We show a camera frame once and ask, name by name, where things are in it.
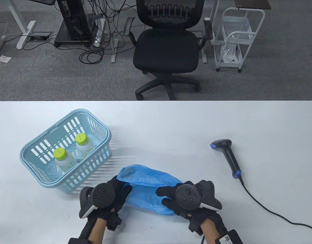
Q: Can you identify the person's right hand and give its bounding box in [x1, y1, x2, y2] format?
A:
[156, 180, 224, 233]

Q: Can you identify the person's left hand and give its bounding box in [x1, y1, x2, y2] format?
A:
[79, 175, 133, 230]

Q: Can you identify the blue plastic bag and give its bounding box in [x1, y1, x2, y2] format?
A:
[117, 164, 184, 216]

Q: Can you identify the white coconut water bottle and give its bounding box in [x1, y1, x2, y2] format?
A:
[75, 133, 95, 160]
[54, 147, 77, 174]

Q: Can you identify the person's right forearm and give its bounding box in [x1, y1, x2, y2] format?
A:
[200, 219, 222, 244]

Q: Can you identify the person's left forearm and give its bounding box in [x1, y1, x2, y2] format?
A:
[87, 219, 108, 244]

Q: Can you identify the black and white tracking controller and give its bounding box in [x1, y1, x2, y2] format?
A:
[79, 183, 117, 219]
[175, 184, 222, 211]

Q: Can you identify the light blue plastic basket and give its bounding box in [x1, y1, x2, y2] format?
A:
[20, 109, 112, 194]

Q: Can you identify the black mesh office chair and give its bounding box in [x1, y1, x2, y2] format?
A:
[122, 0, 213, 101]

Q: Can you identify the clear plastic bag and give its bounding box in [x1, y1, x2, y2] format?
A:
[220, 43, 242, 63]

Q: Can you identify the white power strip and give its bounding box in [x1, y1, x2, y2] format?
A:
[94, 19, 107, 48]

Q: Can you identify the white rolling cart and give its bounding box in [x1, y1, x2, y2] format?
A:
[213, 7, 266, 73]

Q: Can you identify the black floor socket box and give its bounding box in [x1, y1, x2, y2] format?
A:
[28, 32, 53, 40]

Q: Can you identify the black computer tower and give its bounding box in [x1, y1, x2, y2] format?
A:
[54, 0, 99, 49]

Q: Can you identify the white desk leg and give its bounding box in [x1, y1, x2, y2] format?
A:
[9, 0, 37, 50]

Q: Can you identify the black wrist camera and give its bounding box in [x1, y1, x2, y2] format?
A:
[189, 216, 202, 233]
[106, 213, 123, 231]

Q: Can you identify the tangle of black cables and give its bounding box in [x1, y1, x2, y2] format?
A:
[78, 0, 136, 64]

